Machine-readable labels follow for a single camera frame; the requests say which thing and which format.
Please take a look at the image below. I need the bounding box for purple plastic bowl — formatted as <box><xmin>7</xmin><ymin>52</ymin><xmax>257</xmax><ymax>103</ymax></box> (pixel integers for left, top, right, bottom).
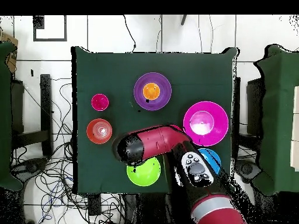
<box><xmin>133</xmin><ymin>72</ymin><xmax>173</xmax><ymax>111</ymax></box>

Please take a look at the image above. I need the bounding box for black square floor frame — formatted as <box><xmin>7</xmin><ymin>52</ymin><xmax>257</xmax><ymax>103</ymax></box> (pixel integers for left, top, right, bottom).
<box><xmin>32</xmin><ymin>15</ymin><xmax>68</xmax><ymax>42</ymax></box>

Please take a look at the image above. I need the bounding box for black pedestal leg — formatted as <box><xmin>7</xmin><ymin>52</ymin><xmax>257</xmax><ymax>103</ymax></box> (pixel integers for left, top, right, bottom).
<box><xmin>235</xmin><ymin>159</ymin><xmax>262</xmax><ymax>184</ymax></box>
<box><xmin>11</xmin><ymin>157</ymin><xmax>48</xmax><ymax>181</ymax></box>

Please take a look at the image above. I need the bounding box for red plastic cup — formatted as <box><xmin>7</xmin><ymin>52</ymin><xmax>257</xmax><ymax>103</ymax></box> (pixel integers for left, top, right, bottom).
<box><xmin>91</xmin><ymin>93</ymin><xmax>110</xmax><ymax>112</ymax></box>

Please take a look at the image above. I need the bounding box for thin black cable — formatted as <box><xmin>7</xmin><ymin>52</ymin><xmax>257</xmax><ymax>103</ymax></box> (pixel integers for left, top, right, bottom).
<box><xmin>123</xmin><ymin>15</ymin><xmax>137</xmax><ymax>53</ymax></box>

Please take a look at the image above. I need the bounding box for large pink plastic bowl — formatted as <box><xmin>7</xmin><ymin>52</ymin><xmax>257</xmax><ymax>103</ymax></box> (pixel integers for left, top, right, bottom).
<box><xmin>183</xmin><ymin>100</ymin><xmax>229</xmax><ymax>147</ymax></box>

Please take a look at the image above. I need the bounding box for black metal stand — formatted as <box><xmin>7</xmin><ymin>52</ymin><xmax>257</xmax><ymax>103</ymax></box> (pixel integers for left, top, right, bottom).
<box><xmin>10</xmin><ymin>73</ymin><xmax>53</xmax><ymax>157</ymax></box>
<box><xmin>232</xmin><ymin>76</ymin><xmax>241</xmax><ymax>143</ymax></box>

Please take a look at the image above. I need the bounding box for cardboard box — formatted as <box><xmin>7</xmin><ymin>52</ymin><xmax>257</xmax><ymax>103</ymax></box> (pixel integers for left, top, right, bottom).
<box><xmin>0</xmin><ymin>31</ymin><xmax>19</xmax><ymax>74</ymax></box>

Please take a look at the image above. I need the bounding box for orange plastic cup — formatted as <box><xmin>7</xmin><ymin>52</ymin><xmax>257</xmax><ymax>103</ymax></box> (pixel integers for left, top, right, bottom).
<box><xmin>142</xmin><ymin>82</ymin><xmax>161</xmax><ymax>102</ymax></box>

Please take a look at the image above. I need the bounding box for blue plastic bowl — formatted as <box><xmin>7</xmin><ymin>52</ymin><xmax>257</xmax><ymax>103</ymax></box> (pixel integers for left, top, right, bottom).
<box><xmin>197</xmin><ymin>148</ymin><xmax>222</xmax><ymax>176</ymax></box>

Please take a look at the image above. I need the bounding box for orange plastic bowl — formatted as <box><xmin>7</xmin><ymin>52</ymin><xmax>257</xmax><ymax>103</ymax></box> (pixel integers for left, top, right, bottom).
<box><xmin>86</xmin><ymin>118</ymin><xmax>113</xmax><ymax>145</ymax></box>

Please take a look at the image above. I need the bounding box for green-clothed side table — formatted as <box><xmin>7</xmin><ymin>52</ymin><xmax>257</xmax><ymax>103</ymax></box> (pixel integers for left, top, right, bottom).
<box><xmin>0</xmin><ymin>41</ymin><xmax>24</xmax><ymax>192</ymax></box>
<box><xmin>253</xmin><ymin>44</ymin><xmax>299</xmax><ymax>197</ymax></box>

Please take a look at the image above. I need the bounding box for tangle of floor cables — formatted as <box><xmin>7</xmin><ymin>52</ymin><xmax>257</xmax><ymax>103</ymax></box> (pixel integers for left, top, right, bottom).
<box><xmin>10</xmin><ymin>78</ymin><xmax>127</xmax><ymax>224</ymax></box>

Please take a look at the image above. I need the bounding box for black box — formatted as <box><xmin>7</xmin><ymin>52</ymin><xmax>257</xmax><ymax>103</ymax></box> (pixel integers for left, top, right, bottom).
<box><xmin>246</xmin><ymin>78</ymin><xmax>266</xmax><ymax>136</ymax></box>

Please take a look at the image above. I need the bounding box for large green plastic bowl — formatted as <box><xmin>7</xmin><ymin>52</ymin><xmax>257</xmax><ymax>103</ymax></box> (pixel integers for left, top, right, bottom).
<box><xmin>126</xmin><ymin>156</ymin><xmax>162</xmax><ymax>187</ymax></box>

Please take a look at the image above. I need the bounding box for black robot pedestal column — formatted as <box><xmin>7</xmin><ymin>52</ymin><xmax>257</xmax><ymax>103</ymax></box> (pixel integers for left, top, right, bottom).
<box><xmin>123</xmin><ymin>192</ymin><xmax>187</xmax><ymax>224</ymax></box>

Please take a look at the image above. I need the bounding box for dark green table cloth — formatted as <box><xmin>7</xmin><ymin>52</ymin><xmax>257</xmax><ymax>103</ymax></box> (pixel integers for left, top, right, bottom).
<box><xmin>71</xmin><ymin>45</ymin><xmax>239</xmax><ymax>195</ymax></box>

